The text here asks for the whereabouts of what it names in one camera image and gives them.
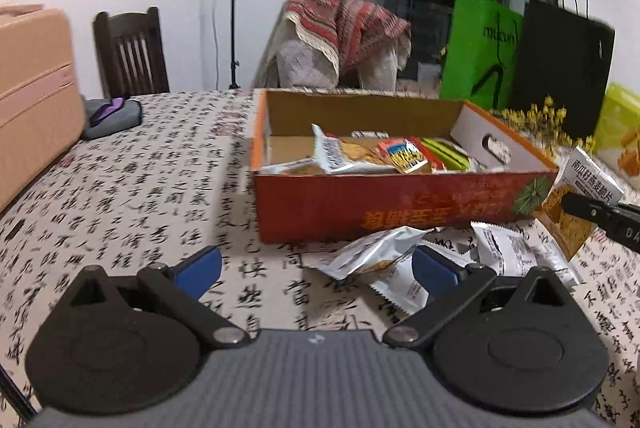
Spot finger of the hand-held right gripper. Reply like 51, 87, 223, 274
562, 192, 619, 235

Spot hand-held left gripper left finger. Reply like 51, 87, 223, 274
65, 245, 252, 352

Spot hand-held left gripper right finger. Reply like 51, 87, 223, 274
382, 244, 569, 352

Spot white cracker packet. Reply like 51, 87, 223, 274
311, 123, 399, 175
469, 221, 540, 280
532, 145, 626, 262
369, 257, 432, 317
304, 226, 427, 282
260, 159, 324, 177
529, 242, 582, 288

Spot orange cardboard box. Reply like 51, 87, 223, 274
249, 88, 560, 244

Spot red snack packet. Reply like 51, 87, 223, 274
375, 137, 447, 175

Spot yellow-green carton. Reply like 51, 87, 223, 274
592, 82, 640, 192

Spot yellow dried flowers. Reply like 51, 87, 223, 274
499, 95, 599, 159

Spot green snack packet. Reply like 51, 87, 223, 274
420, 136, 479, 173

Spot black paper bag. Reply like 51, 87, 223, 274
509, 0, 616, 139

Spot green paper bag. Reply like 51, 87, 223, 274
438, 0, 525, 112

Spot dark wooden chair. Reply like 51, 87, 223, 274
92, 6, 171, 100

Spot chair with patterned blanket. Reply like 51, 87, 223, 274
252, 15, 409, 92

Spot pink suitcase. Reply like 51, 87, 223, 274
0, 4, 87, 212

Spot red patterned cloth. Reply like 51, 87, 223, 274
282, 0, 412, 79

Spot grey pouch with purple strap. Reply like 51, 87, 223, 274
81, 96, 143, 140

